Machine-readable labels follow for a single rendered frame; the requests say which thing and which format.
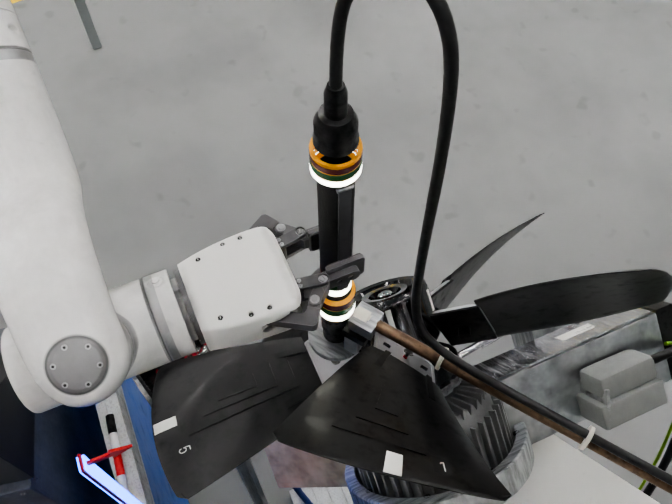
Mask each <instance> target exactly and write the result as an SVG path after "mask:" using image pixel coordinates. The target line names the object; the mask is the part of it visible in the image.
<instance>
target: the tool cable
mask: <svg viewBox="0 0 672 504"><path fill-rule="evenodd" d="M352 2H353V0H337V2H336V6H335V10H334V15H333V21H332V28H331V39H330V57H329V86H330V87H331V88H332V89H340V88H341V87H342V84H343V57H344V43H345V34H346V26H347V20H348V15H349V11H350V7H351V4H352ZM426 2H427V3H428V5H429V7H430V9H431V10H432V12H433V15H434V17H435V20H436V22H437V25H438V29H439V32H440V37H441V43H442V50H443V68H444V75H443V92H442V104H441V113H440V121H439V129H438V136H437V144H436V150H435V157H434V163H433V169H432V175H431V180H430V186H429V192H428V197H427V203H426V208H425V213H424V219H423V224H422V230H421V236H420V241H419V247H418V253H417V259H416V265H415V271H414V277H413V284H412V293H411V311H412V318H413V322H414V324H415V327H416V329H417V331H418V332H419V334H420V336H421V337H422V338H423V340H424V341H425V342H426V343H427V344H428V345H429V346H430V347H431V348H432V349H433V350H435V351H436V352H437V353H438V354H440V357H439V359H438V361H437V363H436V366H435V369H436V370H439V369H440V365H441V363H442V361H443V360H444V358H445V359H447V360H448V361H449V362H451V363H452V364H454V365H456V366H457V367H459V368H460V369H462V370H463V371H465V372H467V373H468V374H470V375H472V376H473V377H475V378H477V379H478V380H480V381H482V382H484V383H485V384H487V385H489V386H491V387H492V388H494V389H496V390H498V391H499V392H501V393H503V394H505V395H507V396H508V397H510V398H512V399H514V400H516V401H517V402H519V403H521V404H523V405H524V406H526V407H528V408H530V409H532V410H533V411H535V412H537V413H539V414H541V415H543V416H544V417H546V418H548V419H550V420H552V421H553V422H555V423H557V424H559V425H561V426H562V427H564V428H566V429H568V430H570V431H572V432H573V433H575V434H577V435H579V436H581V437H583V438H584V440H583V442H582V443H581V444H579V445H578V448H579V449H581V450H584V449H585V448H586V447H587V445H588V444H589V442H592V443H593V444H595V445H597V446H599V447H601V448H603V449H604V450H606V451H608V452H610V453H612V454H614V455H615V456H617V457H619V458H621V459H623V460H625V461H626V462H628V463H630V464H632V465H634V466H636V467H638V468H639V469H641V470H643V471H645V472H647V473H649V474H650V475H652V476H654V477H656V478H658V479H660V480H661V481H663V482H665V483H667V484H669V485H671V486H672V475H671V474H669V473H667V472H665V471H663V470H662V469H660V468H658V467H656V466H654V465H652V464H650V463H649V462H647V461H645V460H643V459H641V458H639V457H638V456H636V455H634V454H632V453H630V452H628V451H626V450H625V449H623V448H621V447H619V446H617V445H615V444H613V443H612V442H610V441H608V440H606V439H604V438H602V437H601V436H599V435H597V434H595V433H594V432H595V427H593V426H589V427H588V428H587V429H586V428H584V427H582V426H580V425H578V424H577V423H575V422H573V421H571V420H569V419H567V418H566V417H564V416H562V415H560V414H558V413H556V412H555V411H553V410H551V409H549V408H547V407H545V406H544V405H542V404H540V403H538V402H536V401H535V400H533V399H531V398H529V397H527V396H525V395H524V394H522V393H520V392H518V391H516V390H515V389H513V388H511V387H509V386H507V385H506V384H504V383H502V382H500V381H498V380H497V379H495V378H493V377H491V376H490V375H488V374H486V373H484V372H483V371H481V370H479V369H478V368H476V367H474V366H473V365H471V364H469V363H468V362H466V361H464V360H463V359H461V358H460V357H458V356H457V355H455V354H454V353H452V352H451V351H449V348H447V347H444V346H443V345H441V344H440V343H439V342H438V341H437V340H436V339H435V338H434V337H433V336H432V335H431V334H430V333H429V332H428V330H427V329H426V327H425V325H424V322H423V319H422V314H421V292H422V284H423V278H424V273H425V267H426V262H427V257H428V251H429V246H430V241H431V236H432V232H433V227H434V222H435V217H436V212H437V208H438V203H439V198H440V193H441V188H442V183H443V179H444V174H445V169H446V163H447V158H448V152H449V147H450V141H451V135H452V129H453V123H454V116H455V109H456V100H457V92H458V80H459V45H458V37H457V31H456V26H455V23H454V19H453V15H452V13H451V10H450V8H449V5H448V3H447V1H446V0H426Z"/></svg>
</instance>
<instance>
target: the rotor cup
mask: <svg viewBox="0 0 672 504"><path fill-rule="evenodd" d="M413 277H414V276H403V277H397V278H392V279H388V280H384V281H381V282H378V283H375V284H372V285H370V286H367V287H365V288H363V289H361V290H359V291H357V292H356V294H355V308H354V310H355V309H356V308H357V307H358V305H359V304H360V302H361V301H363V302H365V303H367V304H369V305H371V306H373V307H374V308H376V309H378V310H380V311H382V312H383V313H384V317H383V322H385V323H387V324H389V323H388V320H387V317H386V313H385V311H388V310H390V311H391V314H392V318H393V321H394V324H395V327H396V329H398V330H400V331H402V332H404V333H405V334H407V335H409V336H411V337H413V338H415V339H416V340H418V341H420V342H422V343H424V344H426V345H427V346H429V345H428V344H427V343H426V342H425V341H424V340H423V338H422V337H421V336H420V334H419V332H418V331H417V329H416V327H415V324H414V322H413V318H412V311H411V293H412V284H413ZM427 289H428V290H429V288H428V284H427V282H426V281H425V279H423V284H422V292H421V314H422V319H423V322H424V325H425V327H426V329H427V330H428V332H429V333H430V334H431V335H432V336H433V337H434V338H435V339H436V340H437V339H438V338H439V336H440V330H439V329H438V327H437V326H436V325H435V323H434V322H433V321H432V319H431V318H430V317H429V315H430V314H432V313H433V312H435V307H434V311H432V307H431V304H430V301H429V298H428V294H427V291H426V290H427ZM385 290H387V291H392V294H390V295H388V296H386V297H382V298H379V297H378V294H380V293H381V292H382V291H385ZM439 343H440V344H441V345H443V346H444V347H447V348H449V351H451V352H452V353H454V354H455V355H457V356H458V352H457V350H456V348H455V347H454V346H451V345H450V344H447V343H443V342H439ZM369 346H371V340H368V342H367V344H366V345H365V347H361V349H360V350H359V352H361V351H362V350H364V349H365V348H367V347H369ZM429 347H430V346H429ZM458 357H459V356H458ZM431 363H432V362H431ZM432 365H433V366H434V373H435V384H436V385H438V386H440V385H442V384H443V383H445V382H446V381H448V380H449V379H450V378H451V377H453V376H454V374H452V373H450V372H448V371H447V370H445V369H443V368H441V367H440V369H439V370H436V369H435V366H436V364H434V363H432Z"/></svg>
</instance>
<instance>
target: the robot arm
mask: <svg viewBox="0 0 672 504"><path fill-rule="evenodd" d="M275 237H276V238H275ZM307 248H309V250H310V251H316V250H318V249H319V226H318V225H316V226H314V227H311V228H308V229H305V228H304V227H303V226H298V227H294V226H291V225H288V224H285V223H280V222H279V221H277V220H276V219H274V218H272V217H270V216H269V215H267V214H262V215H261V216H260V217H259V218H258V219H257V220H256V221H255V223H254V224H253V225H252V226H251V227H250V228H249V229H248V230H246V231H244V232H241V233H238V234H236V235H233V236H231V237H228V238H226V239H224V240H222V241H219V242H217V243H215V244H213V245H211V246H209V247H207V248H205V249H203V250H201V251H199V252H197V253H195V254H194V255H192V256H190V257H189V258H187V259H185V260H184V261H182V262H181V263H179V264H178V265H177V266H178V269H179V270H176V271H174V274H175V278H172V279H170V277H169V275H168V273H167V270H166V269H165V270H162V271H159V272H157V273H154V274H151V275H148V276H146V277H143V278H140V279H137V280H135V281H132V282H129V283H126V284H124V285H121V286H118V287H115V288H113V289H110V290H108V289H107V286H106V283H105V280H104V278H103V275H102V272H101V269H100V266H99V263H98V260H97V256H96V253H95V250H94V247H93V243H92V240H91V236H90V233H89V229H88V225H87V221H86V217H85V212H84V207H83V200H82V188H81V182H80V178H79V175H78V172H77V168H76V165H75V162H74V160H73V157H72V154H71V151H70V149H69V146H68V144H67V141H66V138H65V136H64V133H63V130H62V128H61V125H60V123H59V120H58V118H57V115H56V112H55V110H54V107H53V105H52V102H51V100H50V97H49V94H48V92H47V89H46V87H45V84H44V82H43V79H42V77H41V74H40V72H39V69H38V67H37V64H36V62H35V59H34V57H33V54H32V52H31V49H30V47H29V44H28V42H27V39H26V37H25V35H24V32H23V30H22V27H21V25H20V22H19V20H18V17H17V15H16V12H15V10H14V7H13V5H12V2H11V0H0V311H1V313H2V315H3V318H4V320H5V322H6V324H7V326H8V327H7V328H5V329H4V331H3V333H2V336H1V353H2V359H3V363H4V367H5V370H6V373H7V376H8V378H9V381H10V383H11V385H12V387H13V389H14V391H15V393H16V395H17V396H18V398H19V399H20V401H21V402H22V403H23V405H24V406H25V407H26V408H27V409H29V410H30V411H32V412H34V413H42V412H45V411H47V410H50V409H52V408H55V407H58V406H60V405H66V406H69V407H87V406H91V405H94V404H97V403H99V402H101V401H103V400H105V399H107V398H108V397H110V396H111V395H112V394H113V393H115V392H116V391H117V389H118V388H119V387H120V386H121V385H122V383H123V382H124V380H126V379H129V378H131V377H134V376H137V375H139V374H142V373H144V372H147V371H149V370H152V369H154V368H157V367H159V366H162V365H165V364H167V363H170V362H172V361H175V360H177V359H180V358H182V357H185V356H187V355H190V354H192V353H195V352H197V348H196V345H195V342H194V341H195V340H198V339H199V340H200V343H201V345H202V344H205V343H206V344H207V346H208V349H209V351H211V350H217V349H223V348H228V347H233V346H237V345H242V344H246V343H250V342H253V341H257V340H260V339H263V338H267V337H270V336H273V335H276V334H279V333H282V332H285V331H287V330H290V329H298V330H305V331H315V330H317V328H318V323H319V317H320V311H321V308H322V306H323V303H324V301H325V299H326V297H327V295H328V294H329V293H330V289H332V288H334V287H337V286H339V285H342V284H344V283H347V282H350V281H352V280H355V279H357V278H358V277H359V276H360V274H362V273H363V272H364V267H365V258H364V256H363V254H361V253H357V254H355V255H352V256H349V257H348V258H345V259H342V260H340V261H336V262H334V263H331V264H328V265H327V266H326V267H325V271H324V272H322V273H318V274H314V275H309V276H305V277H300V278H296V279H295V278H294V276H293V274H292V272H291V269H290V267H289V265H288V263H287V261H286V260H287V259H288V258H290V257H292V256H294V255H295V254H297V253H299V252H301V251H303V250H304V249H307ZM307 300H309V301H308V306H307V310H306V311H305V312H303V310H302V307H301V305H300V304H301V302H303V301H307Z"/></svg>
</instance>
